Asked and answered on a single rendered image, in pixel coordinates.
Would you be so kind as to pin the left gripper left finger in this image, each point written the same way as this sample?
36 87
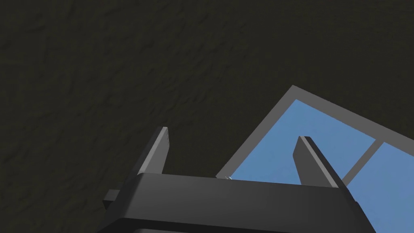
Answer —
157 155

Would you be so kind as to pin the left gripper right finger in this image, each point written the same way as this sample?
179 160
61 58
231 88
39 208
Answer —
312 166

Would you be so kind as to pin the grey framed window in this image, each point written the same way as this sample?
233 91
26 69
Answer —
278 145

